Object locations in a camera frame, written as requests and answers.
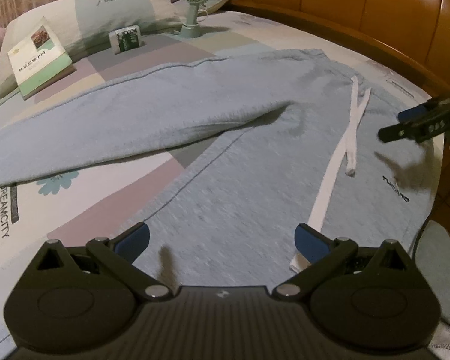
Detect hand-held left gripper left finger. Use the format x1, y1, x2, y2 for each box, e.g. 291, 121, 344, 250
20, 222, 172, 301

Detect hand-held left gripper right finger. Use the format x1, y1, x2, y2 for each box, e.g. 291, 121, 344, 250
273, 224, 422, 301

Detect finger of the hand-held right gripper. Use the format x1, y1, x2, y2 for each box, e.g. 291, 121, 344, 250
398, 93, 450, 124
378, 114, 450, 143

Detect grey sweatpants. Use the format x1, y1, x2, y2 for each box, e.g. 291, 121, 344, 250
0, 48, 445, 293

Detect wooden headboard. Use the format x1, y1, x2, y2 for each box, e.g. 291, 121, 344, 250
163, 0, 450, 94

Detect small tissue pack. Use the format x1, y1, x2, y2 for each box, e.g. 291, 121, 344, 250
109, 25, 142, 54

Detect green and white book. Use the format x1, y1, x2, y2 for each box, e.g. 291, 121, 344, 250
7, 17, 76, 101

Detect black cable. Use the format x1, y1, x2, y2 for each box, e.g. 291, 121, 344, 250
409, 217, 426, 256

